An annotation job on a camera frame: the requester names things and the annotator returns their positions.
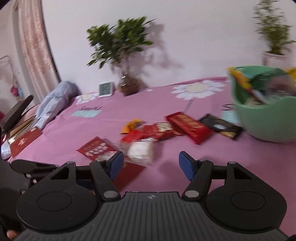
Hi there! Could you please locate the red square snack packet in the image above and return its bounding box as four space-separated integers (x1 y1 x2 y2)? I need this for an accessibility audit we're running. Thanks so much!
77 137 117 162

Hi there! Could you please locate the cream yellow snack pouch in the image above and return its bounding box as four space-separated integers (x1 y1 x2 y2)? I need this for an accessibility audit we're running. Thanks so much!
120 138 156 166

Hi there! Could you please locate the red chocolate bar box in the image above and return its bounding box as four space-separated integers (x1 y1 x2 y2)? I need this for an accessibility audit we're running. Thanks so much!
166 112 214 145

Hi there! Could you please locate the black snack bar packet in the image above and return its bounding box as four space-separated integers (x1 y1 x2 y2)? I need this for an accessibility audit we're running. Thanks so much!
199 113 243 140

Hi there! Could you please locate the red white snack bag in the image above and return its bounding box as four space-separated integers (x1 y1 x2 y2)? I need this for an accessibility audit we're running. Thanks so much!
121 121 183 144

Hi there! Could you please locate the yellow chip bag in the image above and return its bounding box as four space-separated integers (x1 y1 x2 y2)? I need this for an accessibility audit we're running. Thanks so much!
228 67 252 92

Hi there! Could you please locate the green clear snack bag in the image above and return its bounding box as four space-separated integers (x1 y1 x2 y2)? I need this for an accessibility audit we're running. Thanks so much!
236 66 295 104

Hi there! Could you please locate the person left hand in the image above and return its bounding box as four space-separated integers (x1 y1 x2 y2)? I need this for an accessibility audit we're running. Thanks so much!
6 230 20 240

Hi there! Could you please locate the pink floral tablecloth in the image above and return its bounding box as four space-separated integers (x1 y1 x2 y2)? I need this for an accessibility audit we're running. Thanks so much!
19 77 295 235

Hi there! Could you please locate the white digital clock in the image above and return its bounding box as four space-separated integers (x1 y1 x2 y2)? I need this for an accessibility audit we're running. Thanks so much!
98 82 114 97

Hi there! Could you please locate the light blue folded cloth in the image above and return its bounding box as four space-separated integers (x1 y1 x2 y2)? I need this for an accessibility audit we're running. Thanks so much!
34 81 80 131

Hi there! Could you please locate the green plastic bowl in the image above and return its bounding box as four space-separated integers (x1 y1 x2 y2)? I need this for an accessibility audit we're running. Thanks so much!
227 71 295 143

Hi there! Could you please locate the leafy plant in glass vase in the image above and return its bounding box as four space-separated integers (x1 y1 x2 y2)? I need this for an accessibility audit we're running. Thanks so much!
86 16 154 96

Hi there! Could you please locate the small plant in white pot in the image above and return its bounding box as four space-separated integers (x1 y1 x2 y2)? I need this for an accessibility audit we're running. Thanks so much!
253 1 295 69

